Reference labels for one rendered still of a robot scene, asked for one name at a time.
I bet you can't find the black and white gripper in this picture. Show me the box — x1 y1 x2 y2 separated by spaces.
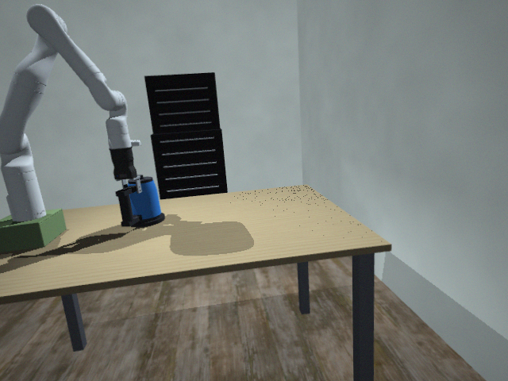
108 133 142 194

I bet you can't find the dark grey round disc with central stud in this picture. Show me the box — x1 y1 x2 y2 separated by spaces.
132 213 165 227

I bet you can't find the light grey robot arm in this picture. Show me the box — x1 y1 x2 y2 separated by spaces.
0 4 129 221

